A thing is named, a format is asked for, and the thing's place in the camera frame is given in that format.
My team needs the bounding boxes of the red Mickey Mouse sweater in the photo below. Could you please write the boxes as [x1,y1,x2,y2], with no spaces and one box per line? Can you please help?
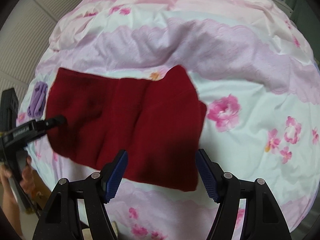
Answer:
[46,66,207,192]

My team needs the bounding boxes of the folded purple garment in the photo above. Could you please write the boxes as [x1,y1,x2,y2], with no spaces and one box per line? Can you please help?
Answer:
[27,81,48,119]

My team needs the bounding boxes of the pink floral duvet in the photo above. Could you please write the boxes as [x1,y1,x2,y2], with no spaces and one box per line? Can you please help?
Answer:
[16,0,320,240]

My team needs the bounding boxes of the person's left hand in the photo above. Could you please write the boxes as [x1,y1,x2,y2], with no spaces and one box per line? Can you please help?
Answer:
[1,156,36,199]

